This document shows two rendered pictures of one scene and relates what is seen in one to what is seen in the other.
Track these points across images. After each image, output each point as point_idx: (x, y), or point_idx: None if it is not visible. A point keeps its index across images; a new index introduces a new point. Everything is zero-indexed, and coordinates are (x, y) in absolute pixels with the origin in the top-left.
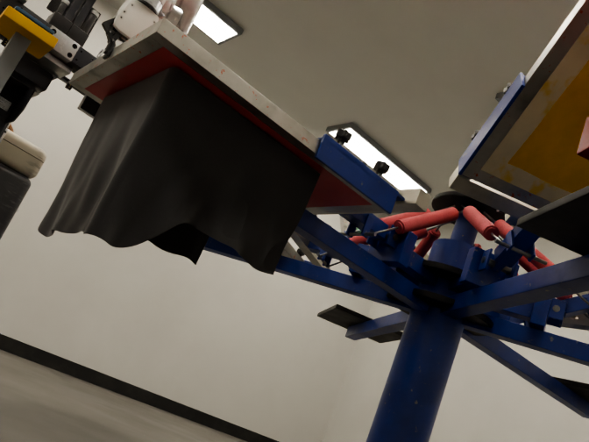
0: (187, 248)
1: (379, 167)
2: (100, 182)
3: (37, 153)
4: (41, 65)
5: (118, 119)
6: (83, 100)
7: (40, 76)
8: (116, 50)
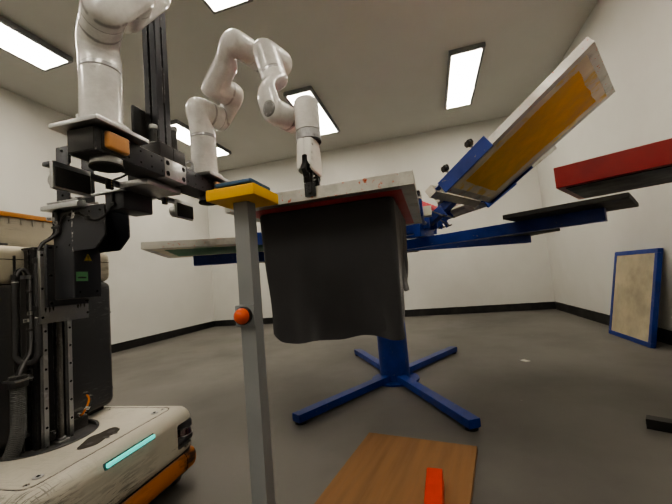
0: None
1: None
2: (357, 295)
3: (102, 258)
4: (144, 193)
5: (334, 241)
6: (176, 208)
7: (144, 203)
8: (325, 190)
